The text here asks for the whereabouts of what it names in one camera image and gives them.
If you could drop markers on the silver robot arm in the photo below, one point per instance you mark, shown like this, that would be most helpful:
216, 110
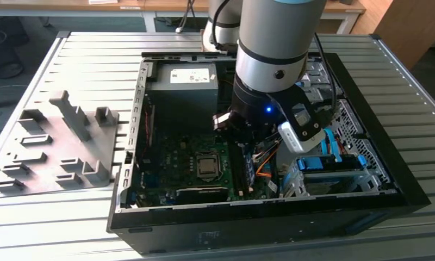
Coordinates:
276, 40

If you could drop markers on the black RAM slot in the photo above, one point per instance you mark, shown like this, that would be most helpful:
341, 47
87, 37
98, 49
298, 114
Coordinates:
236, 174

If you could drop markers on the grey power supply unit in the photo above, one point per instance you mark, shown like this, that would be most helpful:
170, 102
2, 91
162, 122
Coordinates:
181, 103

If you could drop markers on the metal drive cage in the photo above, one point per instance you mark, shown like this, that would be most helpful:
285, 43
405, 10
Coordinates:
317, 93

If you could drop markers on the silver CPU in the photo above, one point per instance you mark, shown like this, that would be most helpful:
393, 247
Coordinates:
206, 166

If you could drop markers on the blue disk carrier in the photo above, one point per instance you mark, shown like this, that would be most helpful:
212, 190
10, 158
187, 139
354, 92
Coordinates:
312, 164

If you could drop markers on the black CPU socket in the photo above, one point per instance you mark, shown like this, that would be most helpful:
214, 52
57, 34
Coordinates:
208, 177

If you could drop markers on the green motherboard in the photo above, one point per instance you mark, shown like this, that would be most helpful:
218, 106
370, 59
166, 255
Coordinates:
174, 163

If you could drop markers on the black graphics card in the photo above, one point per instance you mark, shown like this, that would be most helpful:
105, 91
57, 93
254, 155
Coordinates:
201, 194

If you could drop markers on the metal disk bay cage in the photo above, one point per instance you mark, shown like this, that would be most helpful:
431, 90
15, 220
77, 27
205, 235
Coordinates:
348, 179

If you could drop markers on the black open PC case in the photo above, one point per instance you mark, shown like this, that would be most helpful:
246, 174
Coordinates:
240, 228

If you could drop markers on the wooden cabinet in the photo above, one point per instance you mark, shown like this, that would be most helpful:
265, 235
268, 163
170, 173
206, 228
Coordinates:
413, 27

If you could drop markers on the grey parts rack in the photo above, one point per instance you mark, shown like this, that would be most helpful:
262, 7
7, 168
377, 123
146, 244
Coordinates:
58, 146

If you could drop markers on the black wheeled bin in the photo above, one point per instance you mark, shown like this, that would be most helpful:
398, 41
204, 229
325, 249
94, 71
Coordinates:
3, 54

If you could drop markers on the small side wrist camera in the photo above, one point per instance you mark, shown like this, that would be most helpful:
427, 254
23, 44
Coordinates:
222, 122

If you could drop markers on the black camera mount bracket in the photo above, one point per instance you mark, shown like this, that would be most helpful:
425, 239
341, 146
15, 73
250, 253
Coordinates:
294, 100

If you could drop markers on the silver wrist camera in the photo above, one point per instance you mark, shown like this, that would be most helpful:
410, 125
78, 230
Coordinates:
297, 141

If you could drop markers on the wooden desk white frame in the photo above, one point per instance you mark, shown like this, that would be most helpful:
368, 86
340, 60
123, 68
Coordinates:
58, 5

